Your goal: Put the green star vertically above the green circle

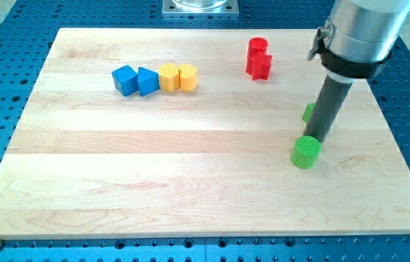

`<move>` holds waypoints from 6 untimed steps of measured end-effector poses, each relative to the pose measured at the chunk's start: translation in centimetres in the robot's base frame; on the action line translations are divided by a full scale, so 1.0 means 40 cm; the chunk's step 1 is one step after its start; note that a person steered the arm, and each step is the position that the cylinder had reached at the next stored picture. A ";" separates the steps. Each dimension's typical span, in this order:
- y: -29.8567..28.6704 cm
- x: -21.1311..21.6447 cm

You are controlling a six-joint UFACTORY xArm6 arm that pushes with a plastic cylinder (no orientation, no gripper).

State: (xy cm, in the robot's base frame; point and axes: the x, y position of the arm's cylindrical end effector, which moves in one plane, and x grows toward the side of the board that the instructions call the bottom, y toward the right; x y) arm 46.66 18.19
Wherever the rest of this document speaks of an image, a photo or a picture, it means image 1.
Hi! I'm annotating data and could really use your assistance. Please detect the green star block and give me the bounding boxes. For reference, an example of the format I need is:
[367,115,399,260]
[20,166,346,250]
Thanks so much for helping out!
[302,103,315,124]

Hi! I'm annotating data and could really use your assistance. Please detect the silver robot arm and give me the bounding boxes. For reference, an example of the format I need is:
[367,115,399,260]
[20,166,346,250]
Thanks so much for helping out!
[307,0,410,79]

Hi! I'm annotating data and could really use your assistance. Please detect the red star block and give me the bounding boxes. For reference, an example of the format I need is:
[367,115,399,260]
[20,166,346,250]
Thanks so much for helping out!
[246,52,273,81]

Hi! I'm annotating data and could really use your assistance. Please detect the wooden board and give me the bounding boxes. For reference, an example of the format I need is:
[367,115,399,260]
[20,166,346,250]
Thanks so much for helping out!
[0,28,410,239]

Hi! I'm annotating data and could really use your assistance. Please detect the yellow cylinder block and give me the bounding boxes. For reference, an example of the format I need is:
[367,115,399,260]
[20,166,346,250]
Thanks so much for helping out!
[178,63,198,92]

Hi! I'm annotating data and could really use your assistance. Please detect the yellow heart block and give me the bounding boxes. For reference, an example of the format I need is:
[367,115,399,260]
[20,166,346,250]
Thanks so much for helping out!
[158,63,180,92]

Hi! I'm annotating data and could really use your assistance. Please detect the blue triangle block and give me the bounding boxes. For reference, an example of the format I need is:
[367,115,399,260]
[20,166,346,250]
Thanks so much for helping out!
[137,67,160,97]

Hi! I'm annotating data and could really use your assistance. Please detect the blue cube block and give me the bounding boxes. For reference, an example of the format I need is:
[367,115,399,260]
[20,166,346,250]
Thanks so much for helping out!
[112,65,139,97]

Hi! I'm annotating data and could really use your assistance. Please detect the red cylinder block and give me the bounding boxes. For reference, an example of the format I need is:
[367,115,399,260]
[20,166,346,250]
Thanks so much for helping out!
[247,37,268,57]

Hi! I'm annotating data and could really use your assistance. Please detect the green cylinder block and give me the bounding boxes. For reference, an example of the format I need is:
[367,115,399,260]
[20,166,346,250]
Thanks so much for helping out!
[290,136,322,169]

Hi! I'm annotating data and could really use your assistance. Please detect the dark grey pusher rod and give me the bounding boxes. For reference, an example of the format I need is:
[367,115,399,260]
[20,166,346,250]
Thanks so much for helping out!
[303,75,355,143]

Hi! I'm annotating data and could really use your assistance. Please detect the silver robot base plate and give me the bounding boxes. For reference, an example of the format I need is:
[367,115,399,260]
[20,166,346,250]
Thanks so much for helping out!
[162,0,239,16]

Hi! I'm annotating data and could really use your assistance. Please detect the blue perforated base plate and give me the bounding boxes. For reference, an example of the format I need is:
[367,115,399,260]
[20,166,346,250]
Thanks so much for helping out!
[0,0,410,262]

